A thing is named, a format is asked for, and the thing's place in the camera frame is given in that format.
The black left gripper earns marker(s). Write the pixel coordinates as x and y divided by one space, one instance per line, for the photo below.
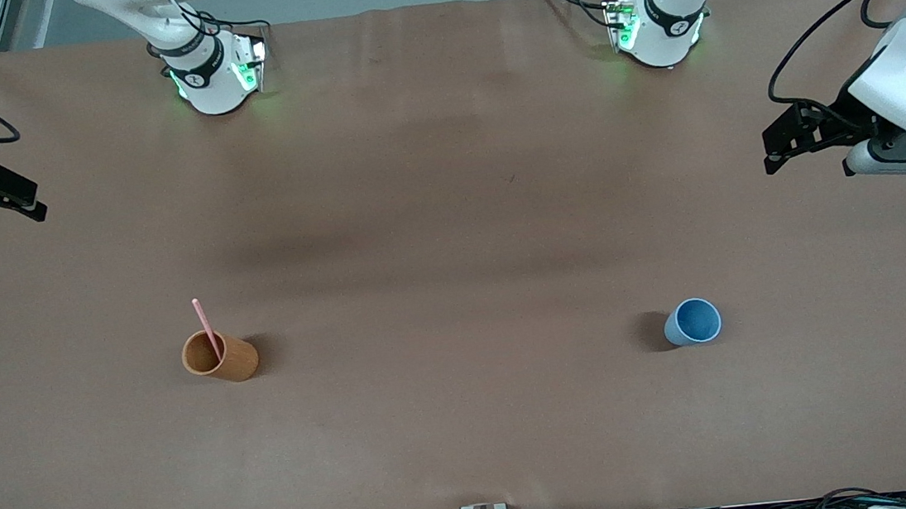
836 128

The blue cup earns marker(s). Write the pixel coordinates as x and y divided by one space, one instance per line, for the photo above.
692 323

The pink chopstick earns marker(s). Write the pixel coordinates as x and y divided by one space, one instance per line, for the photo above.
201 316

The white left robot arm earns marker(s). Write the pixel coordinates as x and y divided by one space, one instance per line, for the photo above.
672 25

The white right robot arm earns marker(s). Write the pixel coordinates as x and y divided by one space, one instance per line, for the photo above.
212 86

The brown wooden cup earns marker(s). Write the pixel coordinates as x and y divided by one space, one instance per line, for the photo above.
239 362

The base connector plate green light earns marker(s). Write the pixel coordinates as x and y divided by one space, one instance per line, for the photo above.
250 66
618 22

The brown table cover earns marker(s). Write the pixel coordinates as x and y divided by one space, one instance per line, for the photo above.
448 205

